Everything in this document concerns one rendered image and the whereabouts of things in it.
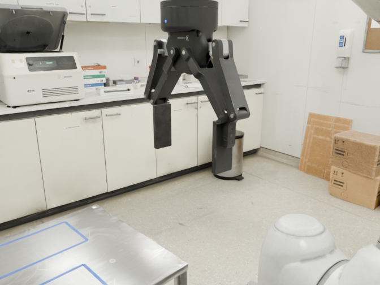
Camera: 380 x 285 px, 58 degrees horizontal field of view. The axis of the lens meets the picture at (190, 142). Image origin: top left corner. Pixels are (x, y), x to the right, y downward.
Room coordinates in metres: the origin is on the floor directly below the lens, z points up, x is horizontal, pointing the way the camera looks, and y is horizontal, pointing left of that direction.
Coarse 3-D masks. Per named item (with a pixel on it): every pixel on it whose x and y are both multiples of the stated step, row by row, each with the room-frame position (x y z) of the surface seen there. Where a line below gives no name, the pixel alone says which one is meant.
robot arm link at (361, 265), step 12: (360, 252) 0.54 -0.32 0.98; (372, 252) 0.53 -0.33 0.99; (336, 264) 0.57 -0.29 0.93; (348, 264) 0.55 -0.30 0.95; (360, 264) 0.52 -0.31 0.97; (372, 264) 0.50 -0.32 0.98; (324, 276) 0.55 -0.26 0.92; (336, 276) 0.55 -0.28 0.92; (348, 276) 0.52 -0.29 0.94; (360, 276) 0.50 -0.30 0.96; (372, 276) 0.49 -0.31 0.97
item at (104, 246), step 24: (72, 216) 0.96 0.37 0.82; (96, 216) 0.96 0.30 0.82; (0, 240) 0.82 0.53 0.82; (24, 240) 0.82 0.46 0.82; (48, 240) 0.82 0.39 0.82; (72, 240) 0.82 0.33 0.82; (96, 240) 0.82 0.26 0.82; (120, 240) 0.82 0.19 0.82; (144, 240) 0.82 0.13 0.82; (0, 264) 0.72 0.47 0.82; (24, 264) 0.72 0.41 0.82; (48, 264) 0.72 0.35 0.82; (72, 264) 0.72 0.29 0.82; (96, 264) 0.72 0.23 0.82; (120, 264) 0.72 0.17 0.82; (144, 264) 0.72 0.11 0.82; (168, 264) 0.72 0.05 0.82
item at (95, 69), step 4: (100, 64) 3.17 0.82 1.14; (84, 68) 3.05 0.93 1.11; (88, 68) 3.08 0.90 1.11; (92, 68) 3.10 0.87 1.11; (96, 68) 3.12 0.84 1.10; (100, 68) 3.14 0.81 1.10; (104, 68) 3.17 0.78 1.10; (84, 72) 3.05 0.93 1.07; (88, 72) 3.07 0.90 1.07; (92, 72) 3.10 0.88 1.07; (96, 72) 3.12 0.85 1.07; (100, 72) 3.14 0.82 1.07; (104, 72) 3.17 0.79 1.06
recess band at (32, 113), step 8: (248, 88) 3.89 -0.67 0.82; (176, 96) 3.24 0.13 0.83; (184, 96) 3.31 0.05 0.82; (88, 104) 2.69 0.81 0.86; (96, 104) 2.73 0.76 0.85; (104, 104) 2.77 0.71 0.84; (112, 104) 2.82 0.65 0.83; (120, 104) 2.87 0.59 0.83; (128, 104) 2.92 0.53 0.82; (24, 112) 2.39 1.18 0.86; (32, 112) 2.42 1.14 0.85; (40, 112) 2.46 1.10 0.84; (48, 112) 2.49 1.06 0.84; (56, 112) 2.53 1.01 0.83; (64, 112) 2.57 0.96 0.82; (0, 120) 2.29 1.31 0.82
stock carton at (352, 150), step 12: (348, 132) 2.93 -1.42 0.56; (360, 132) 2.93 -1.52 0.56; (336, 144) 2.81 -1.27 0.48; (348, 144) 2.73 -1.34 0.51; (360, 144) 2.65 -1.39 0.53; (372, 144) 2.58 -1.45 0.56; (336, 156) 2.80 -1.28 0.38; (348, 156) 2.72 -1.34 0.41; (360, 156) 2.64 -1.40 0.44; (372, 156) 2.56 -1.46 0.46; (348, 168) 2.71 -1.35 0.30; (360, 168) 2.63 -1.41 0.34; (372, 168) 2.55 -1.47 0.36
